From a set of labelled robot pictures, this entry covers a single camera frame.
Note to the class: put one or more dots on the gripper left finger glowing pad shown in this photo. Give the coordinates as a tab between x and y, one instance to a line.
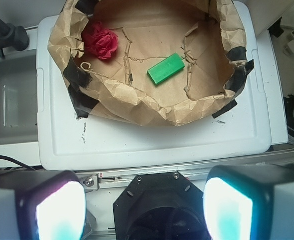
41	205

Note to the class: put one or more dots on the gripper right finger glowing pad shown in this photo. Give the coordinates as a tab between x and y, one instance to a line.
250	202

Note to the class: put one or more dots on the red paper ball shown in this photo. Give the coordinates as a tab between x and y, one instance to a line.
99	41

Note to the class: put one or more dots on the white plastic lid board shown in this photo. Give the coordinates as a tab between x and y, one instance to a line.
67	142

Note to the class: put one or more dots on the white sink basin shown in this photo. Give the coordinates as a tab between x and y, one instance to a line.
18	98

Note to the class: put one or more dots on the green rectangular block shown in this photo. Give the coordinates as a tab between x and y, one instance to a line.
166	69

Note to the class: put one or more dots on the black faucet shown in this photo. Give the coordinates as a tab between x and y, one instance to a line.
12	36

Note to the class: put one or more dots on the brown paper bag tray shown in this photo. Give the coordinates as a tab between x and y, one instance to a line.
208	35

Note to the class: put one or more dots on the metal corner bracket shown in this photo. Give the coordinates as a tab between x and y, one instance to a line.
89	182

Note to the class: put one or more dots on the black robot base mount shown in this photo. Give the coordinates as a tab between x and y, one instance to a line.
162	206

